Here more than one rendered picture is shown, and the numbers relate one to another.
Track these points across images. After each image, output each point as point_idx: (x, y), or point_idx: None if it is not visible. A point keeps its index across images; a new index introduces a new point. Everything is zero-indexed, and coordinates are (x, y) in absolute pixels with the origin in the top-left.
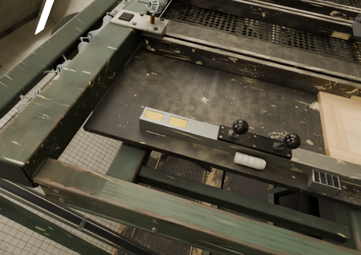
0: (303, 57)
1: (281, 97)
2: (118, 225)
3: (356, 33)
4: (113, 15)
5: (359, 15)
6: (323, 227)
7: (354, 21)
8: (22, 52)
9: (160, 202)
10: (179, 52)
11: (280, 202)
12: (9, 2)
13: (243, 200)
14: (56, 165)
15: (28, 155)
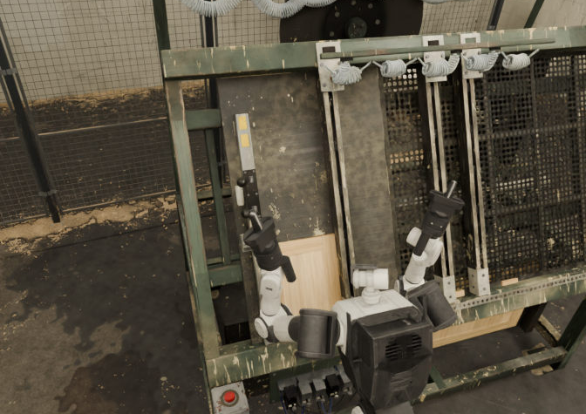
0: (380, 216)
1: (314, 206)
2: None
3: (262, 218)
4: None
5: (271, 217)
6: (222, 248)
7: (269, 216)
8: None
9: (184, 154)
10: (322, 111)
11: None
12: None
13: (218, 200)
14: (178, 87)
15: (171, 76)
